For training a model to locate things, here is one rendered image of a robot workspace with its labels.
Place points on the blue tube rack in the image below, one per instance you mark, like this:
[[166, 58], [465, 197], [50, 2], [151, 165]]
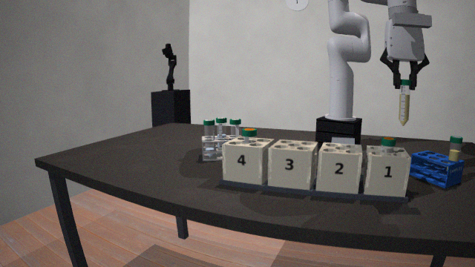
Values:
[[420, 169]]

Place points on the white bucket adapter with five holes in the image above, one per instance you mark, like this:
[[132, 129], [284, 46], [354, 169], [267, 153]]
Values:
[[339, 171], [386, 175], [246, 162], [289, 167]]

